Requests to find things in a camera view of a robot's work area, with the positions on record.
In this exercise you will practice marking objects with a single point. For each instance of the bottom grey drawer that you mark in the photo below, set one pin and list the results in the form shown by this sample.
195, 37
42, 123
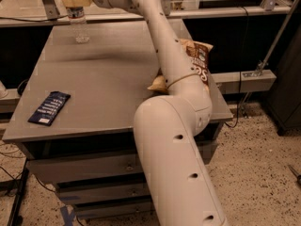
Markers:
113, 208

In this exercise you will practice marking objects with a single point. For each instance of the blue rxbar blueberry wrapper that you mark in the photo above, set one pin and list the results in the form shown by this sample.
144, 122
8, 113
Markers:
47, 111

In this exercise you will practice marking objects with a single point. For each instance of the middle grey drawer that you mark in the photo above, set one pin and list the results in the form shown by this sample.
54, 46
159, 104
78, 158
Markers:
104, 189

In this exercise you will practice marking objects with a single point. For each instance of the grey drawer cabinet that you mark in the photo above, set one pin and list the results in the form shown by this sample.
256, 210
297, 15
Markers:
108, 78

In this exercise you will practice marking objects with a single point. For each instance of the top grey drawer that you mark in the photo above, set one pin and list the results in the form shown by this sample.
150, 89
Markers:
84, 167

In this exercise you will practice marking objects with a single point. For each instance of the clear plastic water bottle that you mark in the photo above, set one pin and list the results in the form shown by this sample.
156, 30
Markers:
77, 18

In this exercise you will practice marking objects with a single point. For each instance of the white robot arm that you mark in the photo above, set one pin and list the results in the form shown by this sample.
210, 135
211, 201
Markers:
165, 126

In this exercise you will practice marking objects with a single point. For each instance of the black stand left floor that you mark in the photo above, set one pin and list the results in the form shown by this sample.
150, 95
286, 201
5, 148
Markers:
15, 187

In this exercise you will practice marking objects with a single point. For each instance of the grey metal rail frame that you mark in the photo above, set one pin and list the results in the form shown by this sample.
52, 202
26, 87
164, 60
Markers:
49, 12

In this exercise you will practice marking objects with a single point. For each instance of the grey drawer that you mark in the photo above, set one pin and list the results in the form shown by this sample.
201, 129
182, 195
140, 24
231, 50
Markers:
104, 189
113, 208
84, 167

